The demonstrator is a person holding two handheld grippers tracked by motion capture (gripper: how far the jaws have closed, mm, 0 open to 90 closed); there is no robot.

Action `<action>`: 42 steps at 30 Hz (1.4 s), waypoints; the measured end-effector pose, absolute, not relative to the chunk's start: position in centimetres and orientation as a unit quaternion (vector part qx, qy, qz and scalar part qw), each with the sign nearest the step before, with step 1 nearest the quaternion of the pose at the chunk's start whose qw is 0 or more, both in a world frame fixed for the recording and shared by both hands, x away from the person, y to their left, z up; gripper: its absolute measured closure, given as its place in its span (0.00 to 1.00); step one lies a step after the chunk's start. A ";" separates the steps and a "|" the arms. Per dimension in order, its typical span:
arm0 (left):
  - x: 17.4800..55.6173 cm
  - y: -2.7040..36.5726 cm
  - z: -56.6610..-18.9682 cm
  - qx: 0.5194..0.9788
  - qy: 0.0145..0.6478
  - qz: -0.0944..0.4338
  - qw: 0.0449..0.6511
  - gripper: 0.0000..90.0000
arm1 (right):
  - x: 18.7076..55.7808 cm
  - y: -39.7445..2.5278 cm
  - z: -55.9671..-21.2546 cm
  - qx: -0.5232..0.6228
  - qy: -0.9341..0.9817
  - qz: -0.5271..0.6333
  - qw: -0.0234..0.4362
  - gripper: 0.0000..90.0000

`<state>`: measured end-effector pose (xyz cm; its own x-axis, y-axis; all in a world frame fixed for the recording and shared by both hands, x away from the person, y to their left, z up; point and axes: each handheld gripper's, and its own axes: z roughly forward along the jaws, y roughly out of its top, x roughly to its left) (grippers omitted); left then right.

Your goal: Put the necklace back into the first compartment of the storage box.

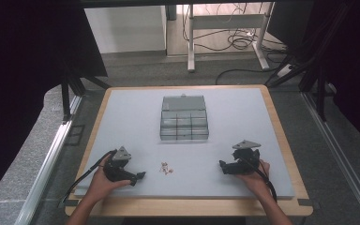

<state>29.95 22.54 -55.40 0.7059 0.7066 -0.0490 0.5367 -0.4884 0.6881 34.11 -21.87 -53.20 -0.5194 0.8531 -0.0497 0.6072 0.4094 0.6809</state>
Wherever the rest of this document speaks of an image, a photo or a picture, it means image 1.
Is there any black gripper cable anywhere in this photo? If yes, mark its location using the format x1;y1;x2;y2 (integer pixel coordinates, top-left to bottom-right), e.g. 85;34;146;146
62;149;118;203
242;156;278;203

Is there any person's right hand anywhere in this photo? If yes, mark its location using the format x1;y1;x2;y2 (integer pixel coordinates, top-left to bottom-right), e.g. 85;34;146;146
235;158;272;200

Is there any black curtain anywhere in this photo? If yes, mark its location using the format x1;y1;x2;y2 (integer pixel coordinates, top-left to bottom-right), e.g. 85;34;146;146
266;0;360;154
0;0;109;209

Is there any black metal stand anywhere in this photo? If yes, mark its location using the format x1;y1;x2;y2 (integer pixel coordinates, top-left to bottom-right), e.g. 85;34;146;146
59;59;112;123
263;3;338;123

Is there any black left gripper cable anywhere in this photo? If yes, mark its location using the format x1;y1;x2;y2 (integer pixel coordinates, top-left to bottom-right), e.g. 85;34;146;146
62;149;118;203

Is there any white power strip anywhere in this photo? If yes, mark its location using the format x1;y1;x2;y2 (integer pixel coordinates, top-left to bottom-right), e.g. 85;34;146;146
276;63;293;79

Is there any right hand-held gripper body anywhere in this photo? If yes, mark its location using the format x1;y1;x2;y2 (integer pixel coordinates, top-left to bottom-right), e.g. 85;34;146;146
229;140;263;175

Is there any tangle of black floor cables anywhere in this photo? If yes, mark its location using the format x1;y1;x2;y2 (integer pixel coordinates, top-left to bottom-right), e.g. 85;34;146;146
181;3;290;86

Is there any white metal desk frame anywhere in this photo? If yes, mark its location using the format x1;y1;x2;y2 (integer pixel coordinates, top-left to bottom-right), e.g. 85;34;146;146
187;3;277;73

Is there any aluminium rail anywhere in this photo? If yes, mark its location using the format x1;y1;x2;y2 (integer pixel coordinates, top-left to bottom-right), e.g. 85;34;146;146
13;95;83;225
301;92;360;225

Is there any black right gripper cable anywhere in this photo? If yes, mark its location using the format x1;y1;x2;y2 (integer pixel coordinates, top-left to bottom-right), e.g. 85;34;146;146
242;156;278;203

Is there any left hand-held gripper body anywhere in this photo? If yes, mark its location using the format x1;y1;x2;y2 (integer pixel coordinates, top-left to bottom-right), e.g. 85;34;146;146
102;145;135;183

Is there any wooden table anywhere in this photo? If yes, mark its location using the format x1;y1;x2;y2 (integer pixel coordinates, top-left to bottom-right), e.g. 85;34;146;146
64;83;314;218

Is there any white cabinet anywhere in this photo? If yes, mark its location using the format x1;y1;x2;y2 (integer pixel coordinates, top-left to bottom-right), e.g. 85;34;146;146
83;5;168;54

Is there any person's left hand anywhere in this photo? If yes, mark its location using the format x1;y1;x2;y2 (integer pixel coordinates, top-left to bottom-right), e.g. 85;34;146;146
88;155;132;202

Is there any clear plastic compartment box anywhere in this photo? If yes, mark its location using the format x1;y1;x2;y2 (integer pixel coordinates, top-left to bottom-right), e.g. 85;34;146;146
159;94;210;142

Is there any pile of small copper parts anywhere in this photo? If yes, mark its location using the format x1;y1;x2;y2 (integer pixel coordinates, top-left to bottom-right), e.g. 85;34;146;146
158;160;174;176

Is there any light grey table mat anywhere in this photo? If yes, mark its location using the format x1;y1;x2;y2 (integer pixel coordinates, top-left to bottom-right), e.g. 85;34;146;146
74;87;295;200

